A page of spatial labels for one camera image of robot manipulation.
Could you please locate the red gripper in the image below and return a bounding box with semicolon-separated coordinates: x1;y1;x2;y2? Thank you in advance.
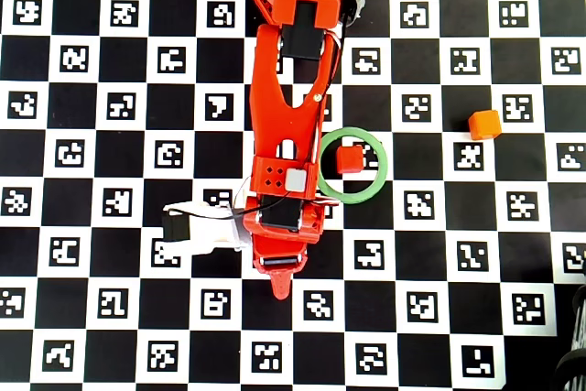
241;194;332;302

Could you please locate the red cube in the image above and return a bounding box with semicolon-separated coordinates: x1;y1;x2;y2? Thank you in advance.
336;144;366;176

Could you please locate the orange cube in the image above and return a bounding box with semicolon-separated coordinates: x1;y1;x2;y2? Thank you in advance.
467;109;503;141

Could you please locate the black white marker mat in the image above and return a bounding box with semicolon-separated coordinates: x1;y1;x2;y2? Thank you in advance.
0;0;586;391

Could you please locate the black tripod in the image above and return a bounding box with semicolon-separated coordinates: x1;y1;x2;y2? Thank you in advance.
553;283;586;391

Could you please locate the grey square cable clip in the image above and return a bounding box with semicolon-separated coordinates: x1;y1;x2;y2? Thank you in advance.
284;168;307;191

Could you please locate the green ring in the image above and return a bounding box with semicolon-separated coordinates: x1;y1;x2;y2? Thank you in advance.
315;125;389;203

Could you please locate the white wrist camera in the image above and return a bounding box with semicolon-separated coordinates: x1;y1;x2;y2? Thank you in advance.
162;198;251;258

